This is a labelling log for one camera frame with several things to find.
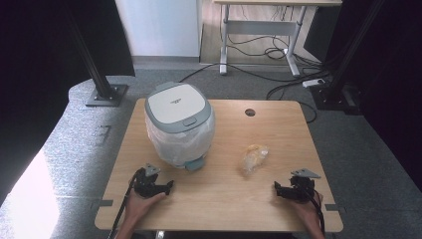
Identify white power strip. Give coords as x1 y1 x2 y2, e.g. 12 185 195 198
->
302 78 326 90

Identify black box under desk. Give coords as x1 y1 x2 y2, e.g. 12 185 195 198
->
303 5 334 64

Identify white frame desk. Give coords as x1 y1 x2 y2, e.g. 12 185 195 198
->
212 0 343 78

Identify left hand-held gripper black cable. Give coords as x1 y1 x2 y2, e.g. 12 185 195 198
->
106 168 144 239

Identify person's left hand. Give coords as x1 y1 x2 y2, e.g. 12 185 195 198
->
123 191 167 230

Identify clear plastic trash bag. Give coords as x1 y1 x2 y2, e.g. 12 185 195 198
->
145 111 217 167

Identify tangled black floor cables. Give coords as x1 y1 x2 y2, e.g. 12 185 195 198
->
227 33 324 69

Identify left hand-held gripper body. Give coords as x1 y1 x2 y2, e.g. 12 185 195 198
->
133 162 161 199

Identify hand-held gripper black cable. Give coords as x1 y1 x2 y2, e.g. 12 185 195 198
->
307 188 326 237
106 168 144 239

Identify black metal stand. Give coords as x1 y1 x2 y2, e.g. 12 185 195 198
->
64 0 129 108
310 0 387 116

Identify right hand-held gripper black cable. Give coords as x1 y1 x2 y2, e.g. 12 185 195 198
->
307 188 326 237

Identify person's right hand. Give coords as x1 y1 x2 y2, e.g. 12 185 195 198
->
291 192 324 231

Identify long black floor cable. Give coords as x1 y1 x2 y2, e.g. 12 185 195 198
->
178 62 305 84

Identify clear plastic wrapper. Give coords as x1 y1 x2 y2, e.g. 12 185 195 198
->
240 143 270 177

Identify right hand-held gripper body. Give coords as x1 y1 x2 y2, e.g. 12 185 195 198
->
289 168 321 203

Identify black curtain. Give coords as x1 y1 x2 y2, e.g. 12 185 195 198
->
0 0 136 207
326 0 422 193

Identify white and grey trash can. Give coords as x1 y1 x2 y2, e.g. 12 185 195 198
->
143 81 217 172

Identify white panel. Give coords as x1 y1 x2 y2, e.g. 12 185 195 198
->
113 0 203 58

